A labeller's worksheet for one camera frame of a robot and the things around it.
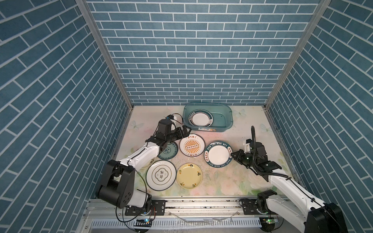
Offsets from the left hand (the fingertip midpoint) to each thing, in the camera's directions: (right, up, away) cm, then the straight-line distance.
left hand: (190, 131), depth 86 cm
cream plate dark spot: (-28, -23, +1) cm, 36 cm away
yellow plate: (0, -26, -1) cm, 26 cm away
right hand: (+25, -13, -1) cm, 28 cm away
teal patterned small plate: (-13, -14, +8) cm, 21 cm away
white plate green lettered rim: (+17, -15, +3) cm, 23 cm away
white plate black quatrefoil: (-17, -26, -1) cm, 31 cm away
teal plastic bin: (+25, +12, +29) cm, 40 cm away
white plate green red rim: (+8, +8, +26) cm, 28 cm away
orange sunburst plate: (+1, -11, +11) cm, 15 cm away
